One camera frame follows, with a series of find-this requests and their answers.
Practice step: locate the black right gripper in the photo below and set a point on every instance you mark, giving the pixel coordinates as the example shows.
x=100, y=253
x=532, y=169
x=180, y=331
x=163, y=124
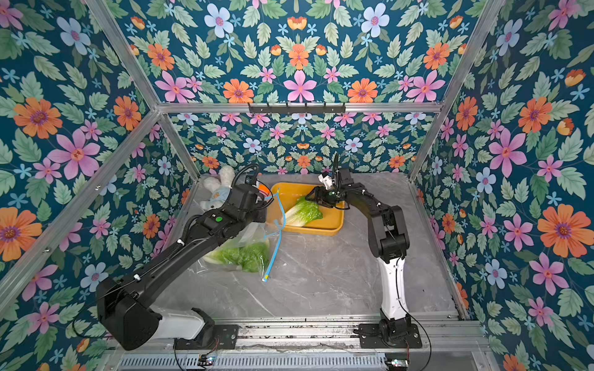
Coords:
x=322, y=192

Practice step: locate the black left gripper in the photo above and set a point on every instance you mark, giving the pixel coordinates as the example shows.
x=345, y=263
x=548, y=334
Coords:
x=261, y=206

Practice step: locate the spare clear zipper bag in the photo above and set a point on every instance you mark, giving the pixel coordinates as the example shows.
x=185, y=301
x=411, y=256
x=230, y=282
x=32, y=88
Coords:
x=275, y=219

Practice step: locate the green cabbage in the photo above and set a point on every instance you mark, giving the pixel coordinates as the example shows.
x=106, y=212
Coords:
x=232, y=256
x=302, y=213
x=256, y=259

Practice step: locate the clear zipper bag blue seal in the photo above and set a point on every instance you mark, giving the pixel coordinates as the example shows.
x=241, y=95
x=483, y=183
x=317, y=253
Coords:
x=254, y=232

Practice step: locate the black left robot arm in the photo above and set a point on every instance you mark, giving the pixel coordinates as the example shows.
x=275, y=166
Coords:
x=124, y=306

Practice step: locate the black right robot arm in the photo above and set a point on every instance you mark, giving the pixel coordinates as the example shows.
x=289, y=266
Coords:
x=388, y=241

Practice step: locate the white plush bunny blue shirt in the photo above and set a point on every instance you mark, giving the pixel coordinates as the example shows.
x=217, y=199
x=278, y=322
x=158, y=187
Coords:
x=219, y=188

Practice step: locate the yellow plastic tray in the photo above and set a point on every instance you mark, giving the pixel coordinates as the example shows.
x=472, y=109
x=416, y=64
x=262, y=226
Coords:
x=329, y=225

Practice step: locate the black hook rail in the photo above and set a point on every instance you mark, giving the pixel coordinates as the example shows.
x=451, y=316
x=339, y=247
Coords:
x=289, y=109

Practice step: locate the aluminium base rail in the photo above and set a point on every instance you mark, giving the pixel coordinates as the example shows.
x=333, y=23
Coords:
x=354, y=342

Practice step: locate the aluminium frame post left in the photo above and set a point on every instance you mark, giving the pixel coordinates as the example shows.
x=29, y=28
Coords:
x=115, y=36

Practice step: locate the aluminium frame post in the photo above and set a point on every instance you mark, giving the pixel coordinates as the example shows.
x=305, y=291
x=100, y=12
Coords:
x=487, y=19
x=115, y=36

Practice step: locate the aluminium frame post right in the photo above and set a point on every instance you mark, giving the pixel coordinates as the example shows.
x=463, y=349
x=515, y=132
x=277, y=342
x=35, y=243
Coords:
x=487, y=19

